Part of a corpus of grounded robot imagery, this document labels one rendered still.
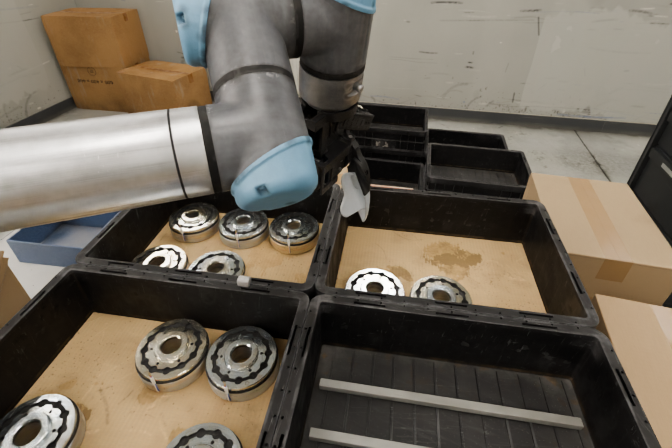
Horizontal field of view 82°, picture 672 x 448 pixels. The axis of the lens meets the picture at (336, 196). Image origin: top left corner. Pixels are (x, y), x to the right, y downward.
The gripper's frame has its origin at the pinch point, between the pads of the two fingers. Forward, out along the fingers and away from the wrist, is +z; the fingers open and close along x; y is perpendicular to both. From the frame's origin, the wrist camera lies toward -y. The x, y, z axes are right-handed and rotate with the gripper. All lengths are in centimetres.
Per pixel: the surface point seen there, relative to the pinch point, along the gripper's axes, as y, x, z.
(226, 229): 6.7, -19.5, 18.9
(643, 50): -316, 57, 69
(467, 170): -104, 6, 67
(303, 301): 15.0, 7.2, 4.8
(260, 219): 0.2, -16.1, 19.1
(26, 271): 36, -59, 40
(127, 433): 40.1, -1.6, 13.5
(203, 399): 31.5, 3.0, 13.7
